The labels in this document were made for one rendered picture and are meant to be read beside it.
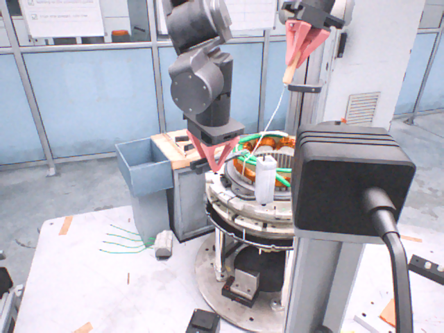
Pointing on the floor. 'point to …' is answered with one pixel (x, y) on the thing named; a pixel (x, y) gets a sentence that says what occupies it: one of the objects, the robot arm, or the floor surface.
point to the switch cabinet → (368, 62)
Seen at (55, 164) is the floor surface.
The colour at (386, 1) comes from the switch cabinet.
